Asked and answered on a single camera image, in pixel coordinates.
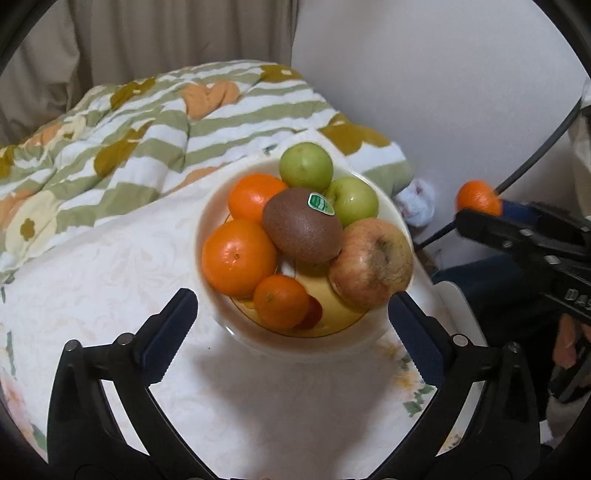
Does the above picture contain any white plastic object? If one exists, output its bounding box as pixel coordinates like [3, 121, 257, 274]
[433, 279, 489, 352]

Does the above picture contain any beige curtain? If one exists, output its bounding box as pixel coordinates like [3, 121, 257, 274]
[0, 0, 301, 145]

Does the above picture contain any large orange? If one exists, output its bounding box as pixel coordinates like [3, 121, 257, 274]
[202, 218, 278, 297]

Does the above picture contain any dark blue cloth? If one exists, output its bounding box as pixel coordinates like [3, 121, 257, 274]
[431, 254, 555, 319]

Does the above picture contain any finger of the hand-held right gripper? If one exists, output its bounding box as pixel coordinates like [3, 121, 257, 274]
[456, 209, 559, 287]
[501, 200, 591, 252]

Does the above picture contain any brown kiwi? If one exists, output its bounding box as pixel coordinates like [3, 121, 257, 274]
[262, 187, 345, 265]

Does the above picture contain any crumpled white tissue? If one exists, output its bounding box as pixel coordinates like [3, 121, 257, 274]
[394, 180, 437, 227]

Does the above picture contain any small orange mandarin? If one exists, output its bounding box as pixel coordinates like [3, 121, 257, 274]
[253, 274, 311, 330]
[455, 180, 503, 217]
[228, 173, 289, 223]

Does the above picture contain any green round fruit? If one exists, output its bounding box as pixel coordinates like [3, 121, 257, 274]
[279, 143, 334, 189]
[325, 176, 380, 221]

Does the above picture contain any black cable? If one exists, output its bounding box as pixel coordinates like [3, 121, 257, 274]
[413, 99, 588, 247]

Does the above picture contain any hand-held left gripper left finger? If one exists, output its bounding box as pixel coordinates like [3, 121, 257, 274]
[46, 288, 218, 480]

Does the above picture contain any cream ceramic bowl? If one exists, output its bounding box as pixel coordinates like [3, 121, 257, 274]
[196, 157, 414, 358]

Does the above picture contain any green striped floral quilt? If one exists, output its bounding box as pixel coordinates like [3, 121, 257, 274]
[0, 60, 414, 283]

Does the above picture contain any small red tomato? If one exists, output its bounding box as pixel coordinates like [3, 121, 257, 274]
[295, 295, 324, 330]

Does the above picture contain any red yellow apple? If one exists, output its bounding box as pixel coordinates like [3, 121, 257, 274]
[329, 218, 414, 310]

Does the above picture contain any person's right hand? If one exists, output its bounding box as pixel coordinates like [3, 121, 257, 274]
[553, 315, 579, 368]

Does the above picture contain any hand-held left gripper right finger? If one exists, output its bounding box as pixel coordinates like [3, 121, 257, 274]
[355, 292, 541, 480]

